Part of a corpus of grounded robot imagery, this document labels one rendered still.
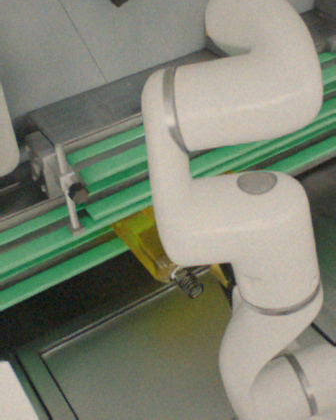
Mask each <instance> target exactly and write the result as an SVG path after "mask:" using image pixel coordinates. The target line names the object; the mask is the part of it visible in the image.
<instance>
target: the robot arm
mask: <svg viewBox="0 0 336 420"><path fill-rule="evenodd" d="M205 22H206V30H207V33H208V35H209V37H210V38H211V40H212V41H213V43H215V44H216V45H217V46H218V47H219V48H220V49H222V50H223V51H224V52H226V53H227V54H228V55H230V56H232V57H229V58H224V59H218V60H215V61H209V62H205V63H193V64H188V65H183V66H175V67H169V68H164V69H161V70H158V71H156V72H155V73H153V74H152V75H151V76H150V77H149V78H148V80H147V81H146V83H145V84H144V87H143V91H142V95H141V114H142V117H143V124H144V131H145V140H146V149H147V157H148V167H149V176H150V185H151V193H152V200H153V206H154V212H155V217H156V222H157V226H158V231H159V234H160V238H161V243H162V246H163V248H164V250H165V252H166V254H167V256H168V257H169V259H170V260H171V261H172V262H173V263H176V264H178V265H181V266H195V265H204V264H213V263H218V265H219V267H220V269H221V271H222V273H223V275H224V277H225V279H226V280H227V281H230V285H231V287H232V289H228V288H227V287H226V286H225V285H223V284H222V283H221V282H220V281H219V280H218V283H219V285H220V286H221V288H222V290H223V292H224V294H225V296H226V298H227V300H228V299H230V300H229V304H230V307H231V309H232V317H231V319H230V321H229V325H228V328H227V329H226V331H225V334H224V337H223V340H222V343H221V347H220V351H219V367H220V372H221V376H222V379H223V382H224V385H225V389H226V392H227V394H228V400H229V404H230V407H231V409H232V412H233V414H234V415H235V417H236V419H237V420H336V348H335V347H333V346H332V345H330V344H327V343H316V344H312V345H309V346H306V347H304V348H301V349H300V347H299V346H298V344H297V342H296V339H295V338H296V336H298V335H299V334H300V333H301V332H302V331H303V330H304V329H305V328H306V327H308V326H309V325H310V324H311V322H312V321H313V320H314V319H315V318H316V316H317V315H318V313H319V309H320V307H321V305H322V301H323V291H322V286H321V281H320V275H319V265H318V259H317V253H316V245H315V239H314V233H313V226H312V220H311V215H310V209H309V203H308V199H307V196H306V194H305V192H304V189H303V187H302V186H301V185H300V184H299V183H298V180H296V179H295V178H293V177H292V176H290V175H288V174H286V173H282V172H274V171H257V172H239V173H231V174H224V175H217V176H210V177H204V178H196V179H194V178H192V177H191V174H190V169H189V156H188V155H189V152H190V151H192V150H199V149H211V148H218V147H225V146H233V145H238V144H244V143H251V142H257V141H263V140H269V139H273V138H277V137H281V136H284V135H287V134H290V133H293V132H295V131H297V130H298V129H302V128H304V127H305V126H307V125H308V124H309V123H311V122H312V121H313V120H314V119H315V117H316V116H317V114H318V111H319V109H320V107H321V103H322V102H323V87H324V86H323V83H322V73H321V69H320V65H319V61H318V57H317V53H316V50H315V45H314V42H313V40H312V37H311V35H310V32H309V30H308V28H307V26H306V25H305V24H304V22H303V20H302V19H301V17H300V16H299V15H298V13H297V12H296V11H295V10H294V8H293V6H292V5H291V4H289V3H288V2H287V0H208V2H207V4H206V15H205ZM235 282H236V283H235ZM236 284H237V285H236Z"/></svg>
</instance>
